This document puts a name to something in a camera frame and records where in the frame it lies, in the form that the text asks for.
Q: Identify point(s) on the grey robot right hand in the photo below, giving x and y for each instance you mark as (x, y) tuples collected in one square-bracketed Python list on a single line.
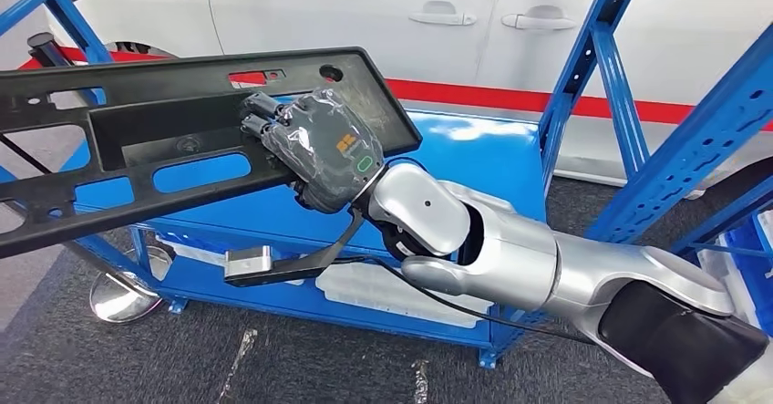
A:
[(326, 147)]

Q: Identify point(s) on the black plastic plate part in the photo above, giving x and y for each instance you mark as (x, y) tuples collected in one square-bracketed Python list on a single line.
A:
[(181, 117)]

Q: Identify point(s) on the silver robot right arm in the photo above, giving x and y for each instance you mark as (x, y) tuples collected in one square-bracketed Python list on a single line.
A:
[(513, 262)]

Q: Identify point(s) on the blue metal shelf rack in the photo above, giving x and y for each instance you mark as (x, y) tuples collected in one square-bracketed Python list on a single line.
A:
[(471, 165)]

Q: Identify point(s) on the white car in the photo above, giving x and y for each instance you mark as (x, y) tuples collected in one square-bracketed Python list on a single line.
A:
[(332, 14)]

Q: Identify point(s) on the white plastic tray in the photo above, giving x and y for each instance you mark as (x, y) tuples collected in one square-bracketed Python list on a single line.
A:
[(193, 255)]

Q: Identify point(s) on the long red barrier belt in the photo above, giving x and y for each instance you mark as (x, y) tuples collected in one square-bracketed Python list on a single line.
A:
[(513, 100)]

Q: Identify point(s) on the clear floor tape strip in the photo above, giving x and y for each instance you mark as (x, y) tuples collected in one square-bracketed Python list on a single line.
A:
[(421, 383), (241, 347)]

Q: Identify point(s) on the blue plastic bin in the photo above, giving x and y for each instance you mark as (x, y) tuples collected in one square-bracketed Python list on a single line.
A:
[(755, 250)]

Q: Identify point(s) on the black camera bracket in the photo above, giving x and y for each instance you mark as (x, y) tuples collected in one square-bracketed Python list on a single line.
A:
[(302, 268)]

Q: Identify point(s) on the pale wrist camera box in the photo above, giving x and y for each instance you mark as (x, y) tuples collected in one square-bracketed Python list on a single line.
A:
[(247, 260)]

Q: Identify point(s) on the chrome stanchion post with base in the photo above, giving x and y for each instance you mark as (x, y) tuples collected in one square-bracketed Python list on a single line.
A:
[(121, 298)]

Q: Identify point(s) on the black-topped stanchion post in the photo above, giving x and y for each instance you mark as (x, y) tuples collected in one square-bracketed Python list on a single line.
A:
[(41, 42)]

